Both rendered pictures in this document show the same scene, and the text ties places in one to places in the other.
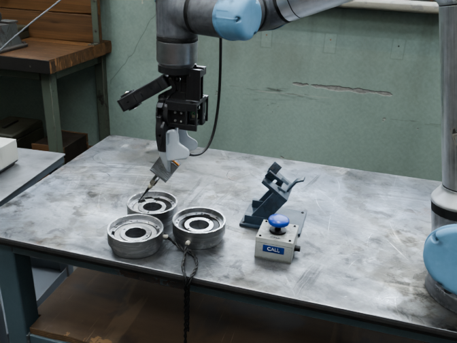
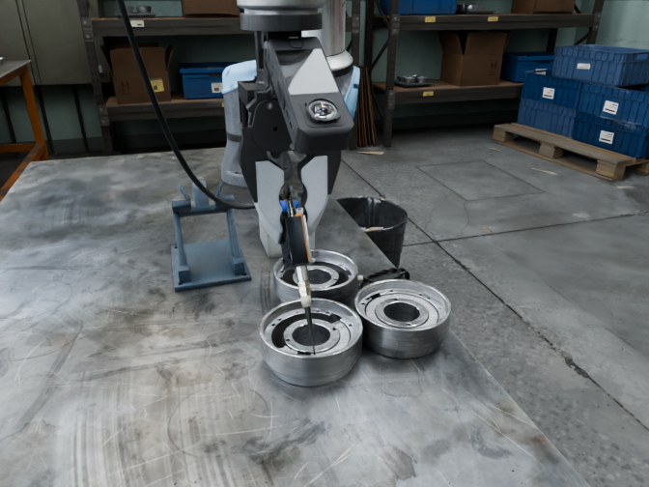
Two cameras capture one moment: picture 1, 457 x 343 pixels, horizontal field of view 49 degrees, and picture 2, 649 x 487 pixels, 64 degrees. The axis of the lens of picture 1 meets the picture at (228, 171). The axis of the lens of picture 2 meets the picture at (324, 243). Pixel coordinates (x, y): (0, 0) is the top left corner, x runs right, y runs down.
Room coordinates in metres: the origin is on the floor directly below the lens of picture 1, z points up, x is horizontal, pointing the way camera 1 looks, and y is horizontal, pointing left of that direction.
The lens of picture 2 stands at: (1.15, 0.54, 1.15)
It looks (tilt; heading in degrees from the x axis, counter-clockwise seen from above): 26 degrees down; 238
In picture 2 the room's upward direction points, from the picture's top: straight up
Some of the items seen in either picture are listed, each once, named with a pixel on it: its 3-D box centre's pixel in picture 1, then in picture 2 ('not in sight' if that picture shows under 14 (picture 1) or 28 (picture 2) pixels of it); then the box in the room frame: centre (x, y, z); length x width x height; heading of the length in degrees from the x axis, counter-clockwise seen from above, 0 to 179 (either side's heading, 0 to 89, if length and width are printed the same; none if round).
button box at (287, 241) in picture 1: (279, 240); (285, 229); (0.82, -0.10, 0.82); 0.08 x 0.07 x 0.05; 75
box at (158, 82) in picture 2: not in sight; (141, 72); (0.23, -3.50, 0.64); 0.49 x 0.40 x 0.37; 170
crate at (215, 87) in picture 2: not in sight; (216, 79); (-0.30, -3.39, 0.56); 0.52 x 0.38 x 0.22; 162
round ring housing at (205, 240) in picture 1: (198, 228); (315, 282); (0.86, 0.05, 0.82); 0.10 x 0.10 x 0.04
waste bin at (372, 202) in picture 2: not in sight; (359, 264); (0.11, -0.89, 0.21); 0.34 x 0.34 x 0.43
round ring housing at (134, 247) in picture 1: (135, 236); (401, 318); (0.82, 0.17, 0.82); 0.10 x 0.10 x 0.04
